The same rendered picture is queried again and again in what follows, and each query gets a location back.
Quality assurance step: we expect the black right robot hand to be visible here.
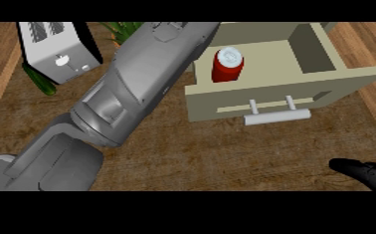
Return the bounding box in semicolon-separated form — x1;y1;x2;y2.
328;157;376;191

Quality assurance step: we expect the silver toaster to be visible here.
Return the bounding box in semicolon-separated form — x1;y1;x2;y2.
16;21;105;86

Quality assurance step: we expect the green leafy plant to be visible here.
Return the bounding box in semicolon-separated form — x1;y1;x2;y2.
99;21;148;48

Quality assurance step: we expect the beige drawer front with handle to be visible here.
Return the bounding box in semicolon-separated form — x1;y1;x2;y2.
185;66;376;126

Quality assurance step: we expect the beige open drawer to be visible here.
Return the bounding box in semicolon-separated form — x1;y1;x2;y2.
186;21;376;90

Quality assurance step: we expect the red can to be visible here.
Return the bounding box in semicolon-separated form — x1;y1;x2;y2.
210;46;245;84

